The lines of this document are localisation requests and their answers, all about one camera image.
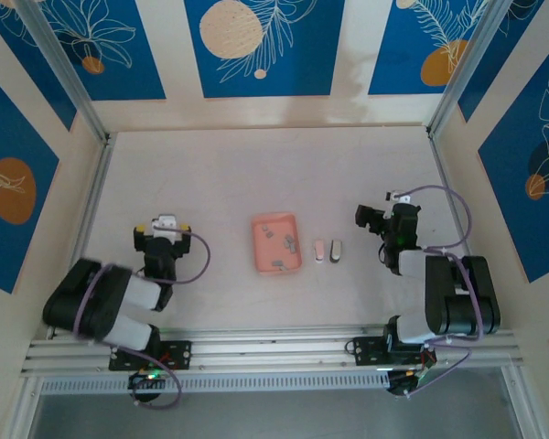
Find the pink plastic tray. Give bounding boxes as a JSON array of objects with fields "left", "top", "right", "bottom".
[{"left": 250, "top": 211, "right": 306, "bottom": 277}]

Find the left controller board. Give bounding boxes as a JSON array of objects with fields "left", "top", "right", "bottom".
[{"left": 126, "top": 369, "right": 175, "bottom": 392}]

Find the controller board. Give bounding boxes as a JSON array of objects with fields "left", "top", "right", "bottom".
[
  {"left": 126, "top": 369, "right": 175, "bottom": 392},
  {"left": 386, "top": 368, "right": 440, "bottom": 397}
]

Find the right controller board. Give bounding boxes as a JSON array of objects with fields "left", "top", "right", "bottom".
[{"left": 386, "top": 368, "right": 440, "bottom": 397}]

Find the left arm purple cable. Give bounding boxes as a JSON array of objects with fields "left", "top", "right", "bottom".
[{"left": 72, "top": 230, "right": 211, "bottom": 412}]

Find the left aluminium side rail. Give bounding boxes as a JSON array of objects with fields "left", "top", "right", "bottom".
[{"left": 48, "top": 132, "right": 118, "bottom": 339}]

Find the aluminium side rail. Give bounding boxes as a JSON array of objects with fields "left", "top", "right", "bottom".
[
  {"left": 427, "top": 130, "right": 493, "bottom": 328},
  {"left": 48, "top": 132, "right": 118, "bottom": 339}
]

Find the right aluminium side rail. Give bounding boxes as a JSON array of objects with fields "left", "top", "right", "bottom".
[{"left": 427, "top": 130, "right": 493, "bottom": 328}]

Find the left black mount plate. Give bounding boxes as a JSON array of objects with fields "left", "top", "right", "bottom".
[{"left": 108, "top": 340, "right": 193, "bottom": 371}]

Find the black mount plate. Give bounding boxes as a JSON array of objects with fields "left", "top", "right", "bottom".
[
  {"left": 352, "top": 336, "right": 436, "bottom": 367},
  {"left": 108, "top": 340, "right": 193, "bottom": 371}
]

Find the right black mount plate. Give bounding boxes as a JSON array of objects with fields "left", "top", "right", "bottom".
[{"left": 352, "top": 336, "right": 436, "bottom": 367}]

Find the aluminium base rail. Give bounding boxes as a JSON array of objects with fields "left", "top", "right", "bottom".
[{"left": 20, "top": 322, "right": 521, "bottom": 380}]

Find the grey slotted cable duct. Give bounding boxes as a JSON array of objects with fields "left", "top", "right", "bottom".
[{"left": 39, "top": 370, "right": 391, "bottom": 395}]

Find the right aluminium frame post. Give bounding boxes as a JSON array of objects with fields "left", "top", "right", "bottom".
[{"left": 425, "top": 0, "right": 513, "bottom": 138}]

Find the aluminium frame post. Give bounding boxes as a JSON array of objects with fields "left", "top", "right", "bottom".
[
  {"left": 14, "top": 0, "right": 116, "bottom": 144},
  {"left": 425, "top": 0, "right": 513, "bottom": 138}
]

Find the left aluminium frame post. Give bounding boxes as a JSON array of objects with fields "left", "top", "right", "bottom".
[{"left": 14, "top": 0, "right": 116, "bottom": 144}]

